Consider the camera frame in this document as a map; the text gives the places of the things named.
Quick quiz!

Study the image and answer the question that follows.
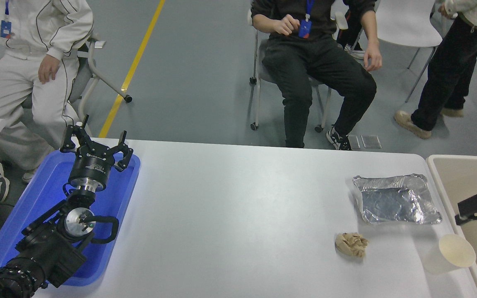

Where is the crumpled tan paper ball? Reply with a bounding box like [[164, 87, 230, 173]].
[[335, 232, 369, 258]]

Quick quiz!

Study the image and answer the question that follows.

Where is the seated person's left hand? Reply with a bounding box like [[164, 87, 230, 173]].
[[39, 55, 61, 84]]

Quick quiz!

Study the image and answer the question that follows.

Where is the white chair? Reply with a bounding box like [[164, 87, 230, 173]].
[[333, 0, 444, 103]]

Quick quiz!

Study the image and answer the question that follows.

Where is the black-clad person's right hand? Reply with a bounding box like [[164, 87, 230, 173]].
[[272, 14, 301, 36]]

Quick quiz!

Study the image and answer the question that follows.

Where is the large pale bin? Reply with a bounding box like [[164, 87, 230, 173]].
[[426, 154, 477, 298]]

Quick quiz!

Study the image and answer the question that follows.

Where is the blue plastic tray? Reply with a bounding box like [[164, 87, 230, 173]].
[[0, 150, 141, 287]]

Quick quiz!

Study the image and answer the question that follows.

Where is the white paper cup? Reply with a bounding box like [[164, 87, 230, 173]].
[[423, 234, 477, 274]]

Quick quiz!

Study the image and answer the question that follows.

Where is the grey wheeled chair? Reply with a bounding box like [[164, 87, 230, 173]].
[[247, 8, 334, 133], [21, 31, 133, 138]]

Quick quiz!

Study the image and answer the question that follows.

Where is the black-clad person's left hand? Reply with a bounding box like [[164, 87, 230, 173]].
[[364, 43, 383, 72]]

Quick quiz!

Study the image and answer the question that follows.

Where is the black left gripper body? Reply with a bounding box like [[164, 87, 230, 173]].
[[68, 147, 113, 185]]

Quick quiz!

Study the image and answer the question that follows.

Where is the seated person in white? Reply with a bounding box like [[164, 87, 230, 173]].
[[0, 0, 94, 185]]

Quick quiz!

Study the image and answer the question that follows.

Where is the standing person with tan shoes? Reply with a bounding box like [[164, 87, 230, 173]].
[[394, 0, 477, 139]]

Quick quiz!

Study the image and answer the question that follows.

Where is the crumpled silver foil tray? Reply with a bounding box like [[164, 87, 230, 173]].
[[352, 174, 443, 225]]

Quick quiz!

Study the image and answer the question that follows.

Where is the blue ID badge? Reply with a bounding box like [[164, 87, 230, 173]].
[[0, 0, 13, 39], [298, 0, 315, 39]]

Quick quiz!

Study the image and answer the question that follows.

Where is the seated person in black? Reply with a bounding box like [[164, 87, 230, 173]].
[[250, 0, 383, 151]]

